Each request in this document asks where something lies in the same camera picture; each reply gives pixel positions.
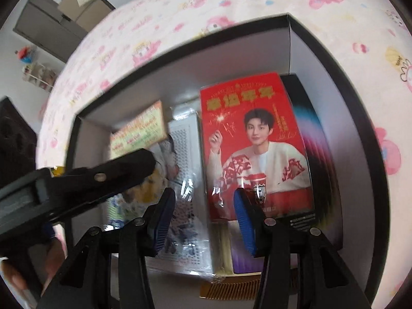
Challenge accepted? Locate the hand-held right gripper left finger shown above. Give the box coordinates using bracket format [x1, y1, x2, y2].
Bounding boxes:
[39, 187, 177, 309]

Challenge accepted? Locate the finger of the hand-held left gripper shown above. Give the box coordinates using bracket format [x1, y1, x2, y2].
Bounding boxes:
[35, 148, 158, 208]

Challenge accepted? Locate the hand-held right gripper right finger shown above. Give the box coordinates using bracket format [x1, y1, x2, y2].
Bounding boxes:
[233, 187, 372, 309]

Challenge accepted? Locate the green orange printed card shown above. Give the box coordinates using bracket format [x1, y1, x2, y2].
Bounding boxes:
[109, 100, 168, 160]

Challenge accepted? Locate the cartoon sticker pack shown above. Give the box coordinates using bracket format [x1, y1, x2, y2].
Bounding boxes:
[122, 135, 181, 207]

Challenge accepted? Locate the cartoon diamond painting pack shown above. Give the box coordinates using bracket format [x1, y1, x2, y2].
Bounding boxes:
[103, 103, 214, 276]

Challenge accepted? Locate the black screen protector box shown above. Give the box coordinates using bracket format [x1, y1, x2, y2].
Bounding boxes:
[211, 74, 343, 276]

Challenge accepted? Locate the red box with man portrait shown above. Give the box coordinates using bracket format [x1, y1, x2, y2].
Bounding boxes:
[199, 72, 315, 222]

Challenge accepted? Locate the black cardboard box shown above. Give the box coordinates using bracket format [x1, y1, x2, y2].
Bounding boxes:
[65, 13, 388, 309]

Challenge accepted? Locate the person's left hand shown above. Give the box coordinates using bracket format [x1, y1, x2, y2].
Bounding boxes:
[0, 225, 66, 300]

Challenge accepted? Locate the wooden comb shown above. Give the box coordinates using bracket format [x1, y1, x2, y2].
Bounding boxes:
[200, 272, 263, 299]

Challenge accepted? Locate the white rack shelf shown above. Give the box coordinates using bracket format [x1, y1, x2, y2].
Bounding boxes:
[22, 63, 55, 91]

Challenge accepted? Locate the red blue plush toy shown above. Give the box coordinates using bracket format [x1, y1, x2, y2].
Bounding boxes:
[14, 46, 37, 65]

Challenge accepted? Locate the grey cabinet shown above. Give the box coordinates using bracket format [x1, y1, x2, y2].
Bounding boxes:
[13, 0, 94, 63]

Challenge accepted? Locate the cardboard box with bag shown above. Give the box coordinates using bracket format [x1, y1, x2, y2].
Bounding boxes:
[58, 0, 116, 33]

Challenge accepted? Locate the pink printed blanket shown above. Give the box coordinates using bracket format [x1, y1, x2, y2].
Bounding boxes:
[35, 0, 412, 297]

